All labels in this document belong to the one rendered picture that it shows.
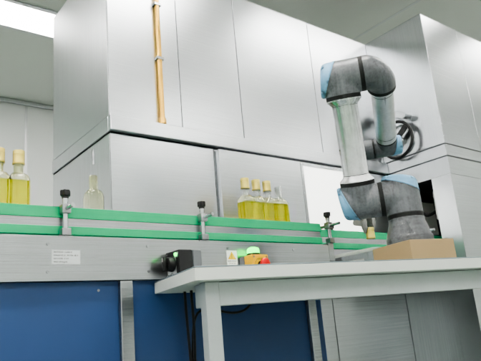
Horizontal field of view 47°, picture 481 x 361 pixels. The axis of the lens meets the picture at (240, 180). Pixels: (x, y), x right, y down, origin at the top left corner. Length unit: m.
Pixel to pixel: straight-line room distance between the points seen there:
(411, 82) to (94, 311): 2.12
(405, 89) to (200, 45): 1.20
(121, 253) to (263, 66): 1.36
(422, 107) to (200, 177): 1.33
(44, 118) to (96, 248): 3.81
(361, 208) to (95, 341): 0.92
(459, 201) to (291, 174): 0.86
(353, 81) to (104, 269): 0.98
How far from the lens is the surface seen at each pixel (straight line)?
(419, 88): 3.08
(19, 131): 5.25
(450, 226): 2.87
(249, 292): 1.48
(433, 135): 2.97
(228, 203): 2.25
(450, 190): 2.88
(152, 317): 1.70
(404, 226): 1.84
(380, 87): 1.89
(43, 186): 5.16
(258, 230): 1.98
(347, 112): 1.86
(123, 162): 2.08
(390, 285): 1.74
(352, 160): 1.86
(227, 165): 2.29
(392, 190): 1.86
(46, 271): 1.56
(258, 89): 2.60
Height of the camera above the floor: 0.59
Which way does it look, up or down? 15 degrees up
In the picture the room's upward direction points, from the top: 5 degrees counter-clockwise
